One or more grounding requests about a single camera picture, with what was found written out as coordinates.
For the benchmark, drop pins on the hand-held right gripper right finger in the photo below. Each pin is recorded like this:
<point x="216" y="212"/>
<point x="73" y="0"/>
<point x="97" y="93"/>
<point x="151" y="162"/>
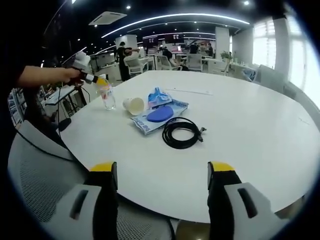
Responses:
<point x="220" y="205"/>

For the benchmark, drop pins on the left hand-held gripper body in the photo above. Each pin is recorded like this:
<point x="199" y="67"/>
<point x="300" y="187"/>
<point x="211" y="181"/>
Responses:
<point x="82" y="62"/>

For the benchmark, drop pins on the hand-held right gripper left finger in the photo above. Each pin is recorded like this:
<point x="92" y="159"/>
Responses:
<point x="103" y="205"/>

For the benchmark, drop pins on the clear plastic bottle red label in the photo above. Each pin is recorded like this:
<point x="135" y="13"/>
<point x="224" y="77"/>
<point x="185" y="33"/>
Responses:
<point x="108" y="98"/>

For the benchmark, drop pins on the white paper cup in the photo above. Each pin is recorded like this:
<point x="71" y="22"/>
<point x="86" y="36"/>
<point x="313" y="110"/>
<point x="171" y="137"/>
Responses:
<point x="136" y="106"/>

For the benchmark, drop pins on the blue packet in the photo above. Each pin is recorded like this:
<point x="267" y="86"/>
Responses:
<point x="158" y="98"/>

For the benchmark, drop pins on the person's left hand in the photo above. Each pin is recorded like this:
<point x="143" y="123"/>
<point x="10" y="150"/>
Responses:
<point x="71" y="75"/>

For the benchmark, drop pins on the ceiling air conditioner vent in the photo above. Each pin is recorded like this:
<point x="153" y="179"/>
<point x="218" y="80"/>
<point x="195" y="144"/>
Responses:
<point x="107" y="18"/>

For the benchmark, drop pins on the black chair armrest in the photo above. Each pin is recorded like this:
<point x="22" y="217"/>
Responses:
<point x="64" y="124"/>

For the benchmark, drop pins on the white round table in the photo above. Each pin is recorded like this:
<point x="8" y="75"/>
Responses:
<point x="237" y="150"/>

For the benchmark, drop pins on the grey mesh office chair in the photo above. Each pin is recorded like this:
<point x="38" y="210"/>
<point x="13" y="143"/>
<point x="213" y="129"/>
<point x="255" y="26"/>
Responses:
<point x="45" y="175"/>

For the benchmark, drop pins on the curved ceiling light strip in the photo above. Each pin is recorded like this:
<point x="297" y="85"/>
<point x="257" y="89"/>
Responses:
<point x="175" y="17"/>

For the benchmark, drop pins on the potted plant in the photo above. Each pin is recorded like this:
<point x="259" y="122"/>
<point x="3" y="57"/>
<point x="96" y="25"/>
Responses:
<point x="226" y="55"/>

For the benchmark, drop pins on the blue white bag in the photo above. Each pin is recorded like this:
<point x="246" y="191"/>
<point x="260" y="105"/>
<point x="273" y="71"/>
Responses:
<point x="250" y="74"/>

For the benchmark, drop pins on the bright window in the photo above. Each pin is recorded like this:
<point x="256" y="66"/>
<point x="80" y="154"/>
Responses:
<point x="264" y="43"/>

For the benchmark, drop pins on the standing desk black frame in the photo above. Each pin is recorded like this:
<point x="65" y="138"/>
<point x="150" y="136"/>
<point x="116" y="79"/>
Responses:
<point x="65" y="95"/>

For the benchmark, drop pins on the wall pictures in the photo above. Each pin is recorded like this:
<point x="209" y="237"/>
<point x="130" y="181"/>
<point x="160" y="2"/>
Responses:
<point x="16" y="107"/>

